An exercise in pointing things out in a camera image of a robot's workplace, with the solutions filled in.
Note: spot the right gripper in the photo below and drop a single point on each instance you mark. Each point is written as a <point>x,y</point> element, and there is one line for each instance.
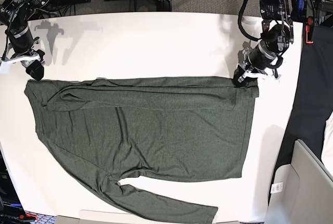
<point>23,45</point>

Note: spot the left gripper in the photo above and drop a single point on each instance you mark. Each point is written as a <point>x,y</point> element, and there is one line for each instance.
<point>258,58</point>

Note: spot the green long-sleeve shirt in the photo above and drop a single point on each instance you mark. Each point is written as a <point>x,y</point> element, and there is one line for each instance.
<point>183,129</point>

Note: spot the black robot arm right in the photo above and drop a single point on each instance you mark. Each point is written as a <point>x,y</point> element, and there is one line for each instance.
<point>15,15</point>

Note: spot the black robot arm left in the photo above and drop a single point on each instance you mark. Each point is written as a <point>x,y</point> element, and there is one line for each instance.
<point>275,39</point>

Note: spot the orange black clamp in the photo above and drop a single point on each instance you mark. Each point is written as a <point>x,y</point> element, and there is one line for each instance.
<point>309,27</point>

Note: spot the beige plastic bin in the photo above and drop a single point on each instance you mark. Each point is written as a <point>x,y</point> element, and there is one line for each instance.
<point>302,190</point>

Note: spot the orange black box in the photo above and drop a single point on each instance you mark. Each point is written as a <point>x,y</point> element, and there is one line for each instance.
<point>11,207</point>

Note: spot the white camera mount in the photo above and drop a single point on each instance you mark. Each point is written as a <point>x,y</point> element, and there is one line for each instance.
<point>258,74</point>
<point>25,60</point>

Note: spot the blue handled tool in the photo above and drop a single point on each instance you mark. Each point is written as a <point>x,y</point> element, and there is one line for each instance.
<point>300,4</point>

